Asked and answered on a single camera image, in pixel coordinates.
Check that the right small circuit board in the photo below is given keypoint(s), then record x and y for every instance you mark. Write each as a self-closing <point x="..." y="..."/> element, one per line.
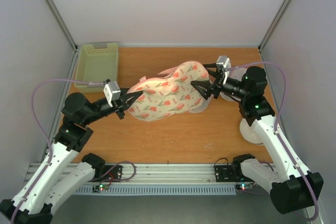
<point x="245" y="186"/>

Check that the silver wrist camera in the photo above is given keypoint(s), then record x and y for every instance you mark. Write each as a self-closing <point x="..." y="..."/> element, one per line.
<point x="111" y="91"/>
<point x="222" y="63"/>

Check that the left small circuit board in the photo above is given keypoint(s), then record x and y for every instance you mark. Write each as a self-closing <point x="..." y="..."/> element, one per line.
<point x="101" y="187"/>

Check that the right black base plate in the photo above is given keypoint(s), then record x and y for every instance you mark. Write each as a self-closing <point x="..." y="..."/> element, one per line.
<point x="224" y="173"/>

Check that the aluminium front rail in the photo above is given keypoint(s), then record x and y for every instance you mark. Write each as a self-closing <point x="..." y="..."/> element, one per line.
<point x="171" y="173"/>

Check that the green plastic basket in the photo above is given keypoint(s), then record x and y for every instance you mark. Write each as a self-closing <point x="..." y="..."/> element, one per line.
<point x="98" y="62"/>

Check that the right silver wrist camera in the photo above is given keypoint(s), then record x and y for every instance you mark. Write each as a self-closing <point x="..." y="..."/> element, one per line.
<point x="222" y="63"/>

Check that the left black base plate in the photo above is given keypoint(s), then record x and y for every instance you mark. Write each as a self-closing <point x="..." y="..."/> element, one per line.
<point x="110" y="173"/>

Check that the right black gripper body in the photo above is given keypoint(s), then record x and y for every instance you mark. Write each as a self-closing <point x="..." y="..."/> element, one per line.
<point x="217" y="85"/>

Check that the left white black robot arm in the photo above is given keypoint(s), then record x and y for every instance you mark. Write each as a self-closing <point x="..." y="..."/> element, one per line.
<point x="45" y="192"/>

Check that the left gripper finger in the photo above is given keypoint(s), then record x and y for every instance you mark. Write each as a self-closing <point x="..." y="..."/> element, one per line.
<point x="126" y="104"/>
<point x="130" y="97"/>

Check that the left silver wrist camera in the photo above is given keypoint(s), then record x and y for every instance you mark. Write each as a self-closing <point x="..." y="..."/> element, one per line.
<point x="111" y="91"/>

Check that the grey slotted cable duct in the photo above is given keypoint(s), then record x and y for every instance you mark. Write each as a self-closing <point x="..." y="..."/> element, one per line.
<point x="157" y="190"/>

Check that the grey trimmed mesh laundry bag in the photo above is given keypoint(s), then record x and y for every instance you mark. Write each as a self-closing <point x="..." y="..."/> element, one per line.
<point x="200" y="108"/>

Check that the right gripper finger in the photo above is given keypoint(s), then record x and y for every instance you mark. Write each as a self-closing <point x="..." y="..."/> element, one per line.
<point x="204" y="88"/>
<point x="212" y="69"/>

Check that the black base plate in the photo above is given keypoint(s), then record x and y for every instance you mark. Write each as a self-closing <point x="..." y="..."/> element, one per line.
<point x="224" y="173"/>
<point x="110" y="173"/>

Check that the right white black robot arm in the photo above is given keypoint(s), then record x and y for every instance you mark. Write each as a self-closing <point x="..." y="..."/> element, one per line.
<point x="292" y="186"/>

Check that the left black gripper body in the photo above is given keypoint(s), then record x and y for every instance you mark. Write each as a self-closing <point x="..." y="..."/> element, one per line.
<point x="117" y="105"/>

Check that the pink trimmed mesh laundry bag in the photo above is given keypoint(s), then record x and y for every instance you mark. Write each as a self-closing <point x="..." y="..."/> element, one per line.
<point x="235" y="74"/>

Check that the floral bra laundry bag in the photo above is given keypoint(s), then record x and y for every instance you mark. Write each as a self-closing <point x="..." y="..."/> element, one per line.
<point x="169" y="93"/>

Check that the small circuit board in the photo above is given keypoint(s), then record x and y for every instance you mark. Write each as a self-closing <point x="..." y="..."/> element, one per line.
<point x="245" y="186"/>
<point x="101" y="187"/>

